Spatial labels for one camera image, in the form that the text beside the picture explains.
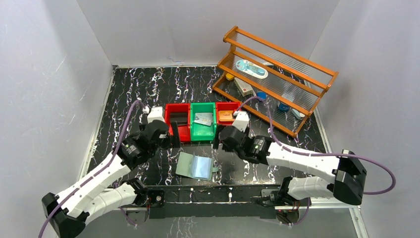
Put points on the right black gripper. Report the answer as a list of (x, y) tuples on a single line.
[(217, 142)]

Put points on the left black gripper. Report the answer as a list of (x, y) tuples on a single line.
[(175, 134)]

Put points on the red bin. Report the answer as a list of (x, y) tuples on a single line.
[(184, 131), (220, 106)]

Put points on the green bin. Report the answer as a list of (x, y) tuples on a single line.
[(201, 132)]

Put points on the green card holder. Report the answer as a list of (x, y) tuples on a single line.
[(195, 167)]

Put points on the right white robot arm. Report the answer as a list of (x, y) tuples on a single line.
[(342, 177)]

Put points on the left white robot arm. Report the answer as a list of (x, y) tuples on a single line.
[(72, 209)]

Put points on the black card in bin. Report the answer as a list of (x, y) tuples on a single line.
[(180, 117)]

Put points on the orange card in bin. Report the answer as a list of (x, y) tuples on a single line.
[(225, 116)]

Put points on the white small box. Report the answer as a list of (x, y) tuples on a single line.
[(244, 88)]

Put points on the blue round item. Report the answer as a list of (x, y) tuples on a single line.
[(261, 95)]

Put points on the yellow round item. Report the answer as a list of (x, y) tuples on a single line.
[(229, 76)]

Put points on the dark blue round container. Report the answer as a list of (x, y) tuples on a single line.
[(282, 107)]

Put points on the light blue small item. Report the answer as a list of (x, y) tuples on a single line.
[(297, 114)]

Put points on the orange wooden shelf rack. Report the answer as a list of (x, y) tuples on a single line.
[(292, 79)]

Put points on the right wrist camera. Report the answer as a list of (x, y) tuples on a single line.
[(241, 120)]

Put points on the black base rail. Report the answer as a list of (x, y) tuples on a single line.
[(221, 201)]

